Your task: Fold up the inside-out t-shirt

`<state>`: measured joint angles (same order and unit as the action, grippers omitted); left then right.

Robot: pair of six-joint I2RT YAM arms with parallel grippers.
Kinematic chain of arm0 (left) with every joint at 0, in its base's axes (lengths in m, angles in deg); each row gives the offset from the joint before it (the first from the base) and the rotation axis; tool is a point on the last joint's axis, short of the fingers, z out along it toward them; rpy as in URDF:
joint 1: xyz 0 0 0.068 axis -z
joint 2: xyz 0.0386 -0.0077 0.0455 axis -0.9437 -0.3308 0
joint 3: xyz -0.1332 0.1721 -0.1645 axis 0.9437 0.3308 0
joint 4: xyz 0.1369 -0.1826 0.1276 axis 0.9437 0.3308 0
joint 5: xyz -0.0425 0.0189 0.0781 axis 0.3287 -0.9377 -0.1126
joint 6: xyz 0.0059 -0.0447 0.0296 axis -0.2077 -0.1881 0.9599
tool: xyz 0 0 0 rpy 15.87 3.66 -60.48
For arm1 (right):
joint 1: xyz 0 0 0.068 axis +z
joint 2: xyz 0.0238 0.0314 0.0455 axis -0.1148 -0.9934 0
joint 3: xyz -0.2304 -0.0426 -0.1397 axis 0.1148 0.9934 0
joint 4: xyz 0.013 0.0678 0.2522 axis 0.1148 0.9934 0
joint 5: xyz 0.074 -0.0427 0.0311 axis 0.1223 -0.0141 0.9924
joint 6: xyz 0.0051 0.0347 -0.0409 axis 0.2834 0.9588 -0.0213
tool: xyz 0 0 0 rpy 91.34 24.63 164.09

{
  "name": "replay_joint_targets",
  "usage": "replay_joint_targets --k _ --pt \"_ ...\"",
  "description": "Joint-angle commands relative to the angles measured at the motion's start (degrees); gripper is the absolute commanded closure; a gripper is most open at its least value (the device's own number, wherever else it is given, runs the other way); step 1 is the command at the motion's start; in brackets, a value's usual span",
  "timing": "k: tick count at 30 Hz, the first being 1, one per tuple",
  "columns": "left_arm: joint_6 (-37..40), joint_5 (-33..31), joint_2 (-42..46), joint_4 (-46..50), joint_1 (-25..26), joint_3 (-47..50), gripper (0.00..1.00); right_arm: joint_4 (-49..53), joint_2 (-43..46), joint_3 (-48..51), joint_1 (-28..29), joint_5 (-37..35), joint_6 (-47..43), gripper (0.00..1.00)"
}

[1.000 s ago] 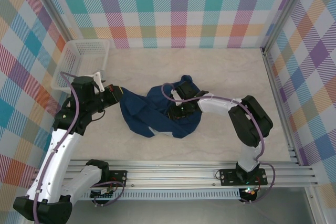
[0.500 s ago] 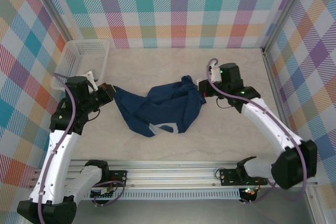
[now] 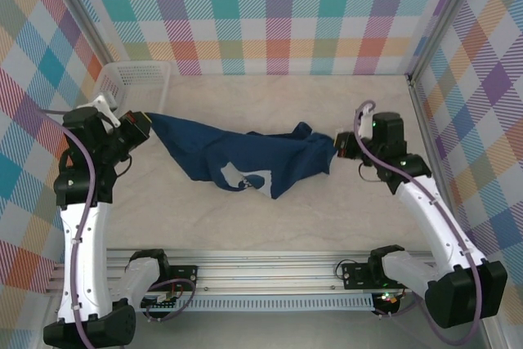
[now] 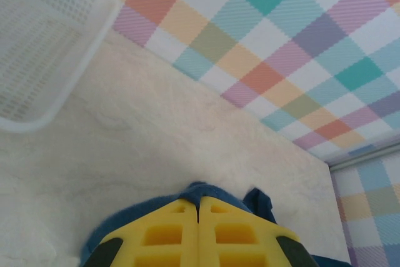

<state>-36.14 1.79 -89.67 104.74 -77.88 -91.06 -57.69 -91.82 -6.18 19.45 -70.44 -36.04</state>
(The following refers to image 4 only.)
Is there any dark blue t-shirt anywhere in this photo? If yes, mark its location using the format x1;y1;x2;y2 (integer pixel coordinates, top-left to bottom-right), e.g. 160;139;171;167
79;181;351;267

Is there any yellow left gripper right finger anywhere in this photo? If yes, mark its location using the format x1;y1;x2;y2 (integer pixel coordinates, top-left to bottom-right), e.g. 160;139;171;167
199;197;317;267

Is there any white perforated plastic basket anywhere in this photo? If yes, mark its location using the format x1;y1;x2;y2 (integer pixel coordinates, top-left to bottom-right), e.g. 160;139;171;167
0;0;122;133

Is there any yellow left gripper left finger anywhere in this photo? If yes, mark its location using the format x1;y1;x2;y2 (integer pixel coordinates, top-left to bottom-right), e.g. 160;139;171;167
83;199;200;267

